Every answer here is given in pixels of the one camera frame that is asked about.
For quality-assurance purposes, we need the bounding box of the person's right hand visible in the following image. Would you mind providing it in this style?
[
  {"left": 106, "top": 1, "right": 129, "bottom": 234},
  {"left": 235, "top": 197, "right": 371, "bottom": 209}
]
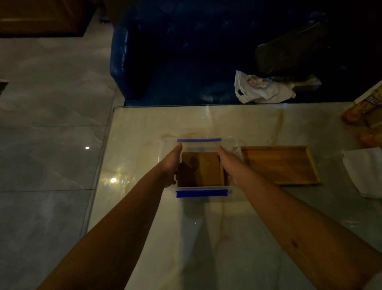
[{"left": 216, "top": 145, "right": 249, "bottom": 187}]

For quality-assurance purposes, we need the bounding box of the person's left hand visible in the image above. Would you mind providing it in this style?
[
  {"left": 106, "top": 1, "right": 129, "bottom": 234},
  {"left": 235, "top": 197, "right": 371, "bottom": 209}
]
[{"left": 160, "top": 142, "right": 183, "bottom": 188}]

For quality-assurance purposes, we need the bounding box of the clear container with blue clips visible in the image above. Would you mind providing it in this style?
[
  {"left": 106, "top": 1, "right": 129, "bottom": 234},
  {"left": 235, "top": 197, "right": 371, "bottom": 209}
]
[{"left": 161, "top": 136, "right": 245, "bottom": 199}]

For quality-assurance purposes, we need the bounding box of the person's left forearm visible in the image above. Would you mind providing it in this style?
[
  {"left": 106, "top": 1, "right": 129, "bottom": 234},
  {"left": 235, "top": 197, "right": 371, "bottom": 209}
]
[{"left": 36, "top": 172, "right": 168, "bottom": 290}]

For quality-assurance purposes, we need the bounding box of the person's right forearm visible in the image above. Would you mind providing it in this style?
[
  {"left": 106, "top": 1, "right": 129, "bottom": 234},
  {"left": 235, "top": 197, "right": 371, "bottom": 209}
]
[{"left": 234, "top": 173, "right": 382, "bottom": 290}]

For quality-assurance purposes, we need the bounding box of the small wooden tray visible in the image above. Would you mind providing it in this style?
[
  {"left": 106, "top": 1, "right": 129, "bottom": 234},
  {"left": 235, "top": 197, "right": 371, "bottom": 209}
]
[{"left": 177, "top": 151, "right": 226, "bottom": 188}]

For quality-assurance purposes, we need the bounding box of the large wooden tray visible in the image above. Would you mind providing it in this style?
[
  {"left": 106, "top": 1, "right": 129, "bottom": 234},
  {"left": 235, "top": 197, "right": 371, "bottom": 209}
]
[{"left": 240, "top": 145, "right": 322, "bottom": 186}]

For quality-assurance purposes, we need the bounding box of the white plastic bag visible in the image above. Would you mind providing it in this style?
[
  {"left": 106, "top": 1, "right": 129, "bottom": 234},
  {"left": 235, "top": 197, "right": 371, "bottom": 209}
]
[{"left": 234, "top": 70, "right": 322, "bottom": 104}]

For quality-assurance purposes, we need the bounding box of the blue leather sofa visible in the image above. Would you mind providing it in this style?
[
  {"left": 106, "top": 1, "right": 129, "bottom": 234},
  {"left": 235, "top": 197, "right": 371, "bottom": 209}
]
[{"left": 109, "top": 0, "right": 382, "bottom": 107}]

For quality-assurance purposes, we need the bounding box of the dark bag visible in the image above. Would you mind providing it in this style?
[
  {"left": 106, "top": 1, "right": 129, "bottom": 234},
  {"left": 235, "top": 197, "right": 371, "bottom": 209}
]
[{"left": 255, "top": 19, "right": 333, "bottom": 75}]

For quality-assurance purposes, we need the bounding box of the orange snack packet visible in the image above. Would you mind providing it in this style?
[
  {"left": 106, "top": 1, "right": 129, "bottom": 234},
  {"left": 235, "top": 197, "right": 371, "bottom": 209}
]
[
  {"left": 358, "top": 125, "right": 382, "bottom": 148},
  {"left": 341, "top": 95, "right": 382, "bottom": 126}
]

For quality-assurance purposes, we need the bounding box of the white paper sheet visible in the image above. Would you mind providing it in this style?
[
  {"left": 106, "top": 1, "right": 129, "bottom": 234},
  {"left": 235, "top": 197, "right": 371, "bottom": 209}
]
[{"left": 342, "top": 147, "right": 382, "bottom": 199}]

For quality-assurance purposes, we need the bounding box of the yellow box with white edge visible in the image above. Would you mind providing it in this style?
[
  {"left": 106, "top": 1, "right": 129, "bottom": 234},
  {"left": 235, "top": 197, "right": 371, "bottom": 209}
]
[{"left": 354, "top": 80, "right": 382, "bottom": 104}]

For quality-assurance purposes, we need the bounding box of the brown wooden cabinet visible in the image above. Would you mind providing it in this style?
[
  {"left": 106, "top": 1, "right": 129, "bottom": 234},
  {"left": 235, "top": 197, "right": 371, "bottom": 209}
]
[{"left": 0, "top": 0, "right": 96, "bottom": 38}]

